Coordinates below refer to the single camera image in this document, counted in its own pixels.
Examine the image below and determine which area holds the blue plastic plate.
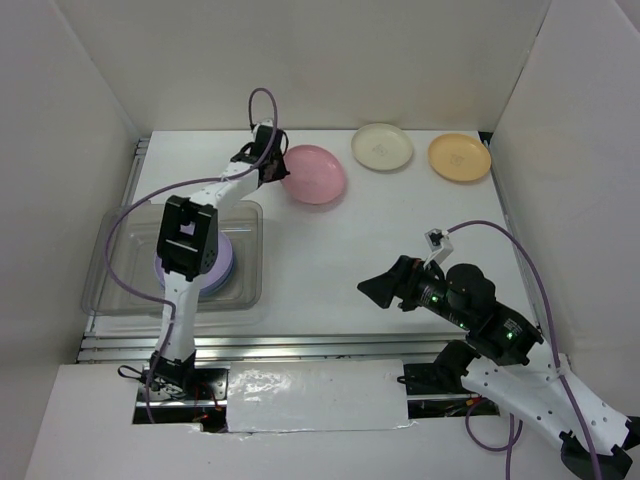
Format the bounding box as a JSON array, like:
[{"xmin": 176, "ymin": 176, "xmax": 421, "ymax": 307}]
[{"xmin": 199, "ymin": 257, "xmax": 235, "ymax": 297}]

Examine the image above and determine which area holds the cream plastic plate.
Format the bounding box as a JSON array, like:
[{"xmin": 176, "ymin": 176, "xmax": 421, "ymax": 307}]
[{"xmin": 350, "ymin": 123, "xmax": 414, "ymax": 172}]

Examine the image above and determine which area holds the purple plate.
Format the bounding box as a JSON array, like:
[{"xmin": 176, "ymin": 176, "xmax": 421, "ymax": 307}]
[{"xmin": 152, "ymin": 232, "xmax": 235, "ymax": 296}]

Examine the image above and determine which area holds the aluminium frame rail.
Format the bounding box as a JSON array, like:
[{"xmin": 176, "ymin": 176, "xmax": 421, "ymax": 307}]
[{"xmin": 78, "ymin": 130, "xmax": 535, "ymax": 363}]

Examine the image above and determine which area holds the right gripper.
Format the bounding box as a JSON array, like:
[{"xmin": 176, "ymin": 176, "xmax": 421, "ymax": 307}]
[{"xmin": 355, "ymin": 253, "xmax": 471, "ymax": 328}]

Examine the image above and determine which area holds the white foil tape sheet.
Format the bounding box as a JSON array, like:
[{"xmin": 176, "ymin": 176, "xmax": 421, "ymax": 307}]
[{"xmin": 226, "ymin": 360, "xmax": 411, "ymax": 434}]

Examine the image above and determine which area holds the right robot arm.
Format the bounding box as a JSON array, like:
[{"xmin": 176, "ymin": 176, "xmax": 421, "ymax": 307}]
[{"xmin": 357, "ymin": 255, "xmax": 639, "ymax": 479}]

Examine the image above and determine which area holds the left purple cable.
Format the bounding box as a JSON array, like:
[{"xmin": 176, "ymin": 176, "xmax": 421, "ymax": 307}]
[{"xmin": 102, "ymin": 88, "xmax": 281, "ymax": 426}]

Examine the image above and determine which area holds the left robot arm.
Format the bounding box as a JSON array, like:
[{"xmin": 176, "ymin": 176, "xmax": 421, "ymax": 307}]
[{"xmin": 148, "ymin": 121, "xmax": 289, "ymax": 399}]

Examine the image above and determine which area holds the orange plastic plate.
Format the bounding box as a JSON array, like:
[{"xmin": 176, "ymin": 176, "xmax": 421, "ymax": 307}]
[{"xmin": 427, "ymin": 133, "xmax": 492, "ymax": 183}]

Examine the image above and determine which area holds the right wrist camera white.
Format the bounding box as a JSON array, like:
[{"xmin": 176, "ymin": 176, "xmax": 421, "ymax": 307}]
[{"xmin": 425, "ymin": 229, "xmax": 454, "ymax": 265}]

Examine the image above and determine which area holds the clear plastic bin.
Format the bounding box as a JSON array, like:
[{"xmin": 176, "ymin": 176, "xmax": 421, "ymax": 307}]
[{"xmin": 81, "ymin": 201, "xmax": 263, "ymax": 316}]

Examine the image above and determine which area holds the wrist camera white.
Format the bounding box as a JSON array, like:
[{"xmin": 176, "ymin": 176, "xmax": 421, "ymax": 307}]
[
  {"xmin": 250, "ymin": 118, "xmax": 274, "ymax": 140},
  {"xmin": 425, "ymin": 229, "xmax": 454, "ymax": 265}
]

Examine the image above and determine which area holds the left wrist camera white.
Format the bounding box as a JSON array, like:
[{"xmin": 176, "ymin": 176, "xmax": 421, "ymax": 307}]
[{"xmin": 250, "ymin": 118, "xmax": 274, "ymax": 140}]

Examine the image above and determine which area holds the pink plastic plate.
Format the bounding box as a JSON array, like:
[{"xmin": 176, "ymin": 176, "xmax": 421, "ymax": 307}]
[{"xmin": 281, "ymin": 145, "xmax": 347, "ymax": 205}]

